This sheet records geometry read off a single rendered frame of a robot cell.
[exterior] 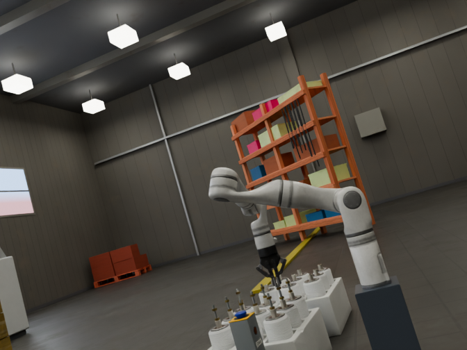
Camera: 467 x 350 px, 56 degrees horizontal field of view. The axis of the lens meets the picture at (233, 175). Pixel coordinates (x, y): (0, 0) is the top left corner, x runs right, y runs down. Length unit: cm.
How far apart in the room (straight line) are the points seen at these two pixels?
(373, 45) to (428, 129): 265
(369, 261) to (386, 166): 1081
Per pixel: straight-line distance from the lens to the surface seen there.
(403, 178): 1228
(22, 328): 665
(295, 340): 164
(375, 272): 150
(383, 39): 1283
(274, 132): 757
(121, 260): 1230
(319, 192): 152
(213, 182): 146
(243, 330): 153
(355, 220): 148
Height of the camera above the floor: 62
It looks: 6 degrees up
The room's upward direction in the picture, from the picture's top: 17 degrees counter-clockwise
